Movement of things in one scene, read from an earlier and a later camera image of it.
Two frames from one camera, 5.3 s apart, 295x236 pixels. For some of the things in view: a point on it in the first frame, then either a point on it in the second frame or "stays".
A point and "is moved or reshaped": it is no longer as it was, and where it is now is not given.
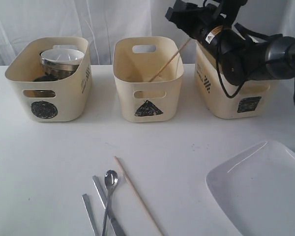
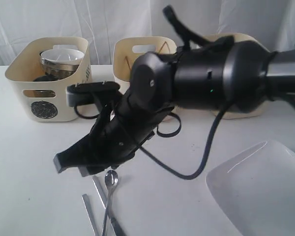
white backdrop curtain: x=101 y=21 stays
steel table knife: x=116 y=227 stays
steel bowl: x=56 y=70 stays
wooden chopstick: x=136 y=196 → x=128 y=63
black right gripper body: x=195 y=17 → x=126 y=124
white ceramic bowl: x=63 y=56 stays
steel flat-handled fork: x=90 y=215 stays
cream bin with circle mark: x=65 y=100 stays
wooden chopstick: x=169 y=61 is moved or reshaped
